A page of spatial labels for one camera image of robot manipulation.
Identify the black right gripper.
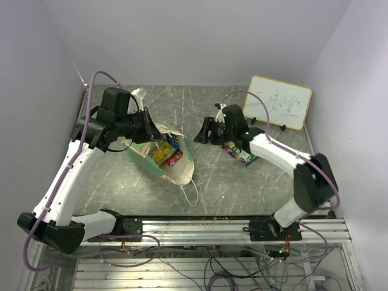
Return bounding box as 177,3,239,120
194,117,235,146

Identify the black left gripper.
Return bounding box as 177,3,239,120
116,107,165,144

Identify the yellow green Fox's packet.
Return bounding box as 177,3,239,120
150,141,176,166

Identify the purple Fox's candy packet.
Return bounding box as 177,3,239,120
221,145,258,168

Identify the teal red Fox's packet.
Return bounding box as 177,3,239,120
163,149,183,167

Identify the green Fox's candy packet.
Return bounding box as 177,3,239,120
222,141,258,166

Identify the green printed paper bag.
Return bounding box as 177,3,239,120
122,123,195,190

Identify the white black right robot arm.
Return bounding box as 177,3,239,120
194,104,338,240

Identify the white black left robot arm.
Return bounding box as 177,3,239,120
17,87,165,255

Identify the purple berries Fox's packet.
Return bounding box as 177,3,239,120
167,133,180,150

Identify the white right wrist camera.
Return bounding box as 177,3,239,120
215,103,227,123

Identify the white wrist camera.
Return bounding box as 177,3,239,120
215,103,227,123
128,87,147,113

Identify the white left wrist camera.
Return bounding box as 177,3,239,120
128,87,147,113

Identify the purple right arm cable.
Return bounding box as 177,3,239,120
216,90,341,264

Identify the small whiteboard yellow frame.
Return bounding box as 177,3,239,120
243,75,313,130

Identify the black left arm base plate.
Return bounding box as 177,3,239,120
97,217,143,242

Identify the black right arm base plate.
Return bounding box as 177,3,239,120
242,216,302,241

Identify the aluminium mounting rail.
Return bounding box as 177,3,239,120
81,219,352,247

